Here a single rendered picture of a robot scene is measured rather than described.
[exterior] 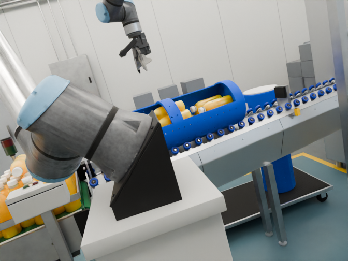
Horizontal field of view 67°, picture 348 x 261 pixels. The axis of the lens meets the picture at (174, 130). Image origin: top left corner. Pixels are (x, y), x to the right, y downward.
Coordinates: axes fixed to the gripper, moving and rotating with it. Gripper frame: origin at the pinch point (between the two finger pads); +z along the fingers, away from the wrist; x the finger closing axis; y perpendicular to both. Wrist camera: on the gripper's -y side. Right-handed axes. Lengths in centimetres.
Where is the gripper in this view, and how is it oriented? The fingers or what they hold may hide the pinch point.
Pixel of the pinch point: (142, 72)
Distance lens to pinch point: 145.8
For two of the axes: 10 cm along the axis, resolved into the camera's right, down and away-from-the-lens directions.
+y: 8.9, -3.3, 3.1
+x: -3.6, -1.1, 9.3
